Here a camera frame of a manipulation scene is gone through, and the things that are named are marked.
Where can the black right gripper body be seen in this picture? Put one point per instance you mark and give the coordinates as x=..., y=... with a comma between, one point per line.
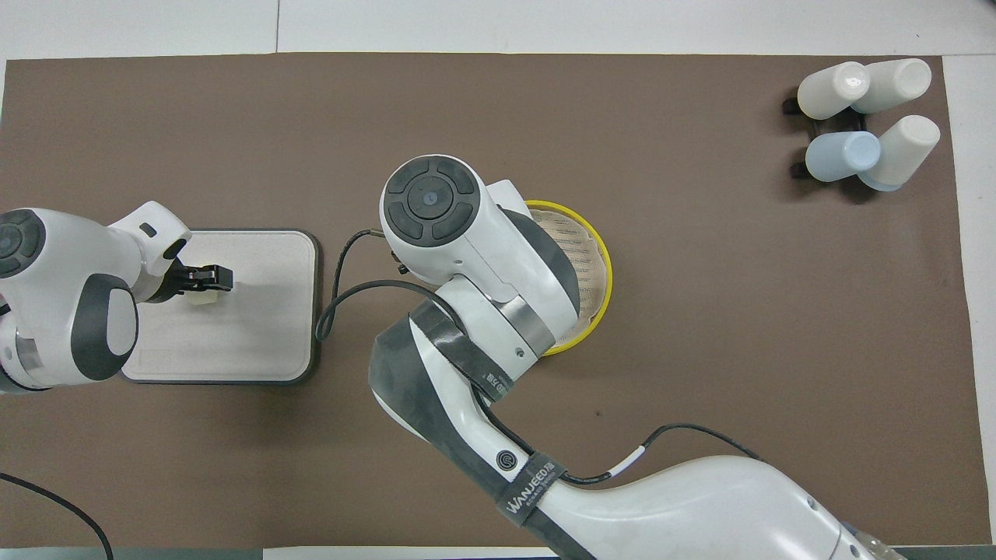
x=402, y=268

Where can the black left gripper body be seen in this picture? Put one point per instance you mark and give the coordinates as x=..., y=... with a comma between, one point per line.
x=167, y=284

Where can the yellow steamer tier with liner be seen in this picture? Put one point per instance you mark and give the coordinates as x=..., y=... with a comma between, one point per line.
x=608, y=272

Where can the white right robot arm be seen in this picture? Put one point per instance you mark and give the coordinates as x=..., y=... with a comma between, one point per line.
x=482, y=249

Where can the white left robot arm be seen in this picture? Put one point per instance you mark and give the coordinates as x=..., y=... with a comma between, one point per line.
x=54, y=272

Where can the white steamer liner cloth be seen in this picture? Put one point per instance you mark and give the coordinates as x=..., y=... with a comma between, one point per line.
x=583, y=264

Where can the white cutting board grey rim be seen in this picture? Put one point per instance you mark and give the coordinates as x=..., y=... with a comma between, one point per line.
x=257, y=327

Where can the brown paper table mat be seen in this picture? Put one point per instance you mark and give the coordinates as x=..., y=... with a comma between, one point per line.
x=700, y=311

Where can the black cup rack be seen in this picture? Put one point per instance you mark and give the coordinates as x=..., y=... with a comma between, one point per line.
x=790, y=106

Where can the light blue cup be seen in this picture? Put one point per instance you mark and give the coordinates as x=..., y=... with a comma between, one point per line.
x=836, y=157

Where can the plain white cup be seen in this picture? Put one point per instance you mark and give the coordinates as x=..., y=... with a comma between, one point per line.
x=829, y=92

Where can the white cup with blue rim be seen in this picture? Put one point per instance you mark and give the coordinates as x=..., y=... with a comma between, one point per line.
x=906, y=148
x=899, y=82

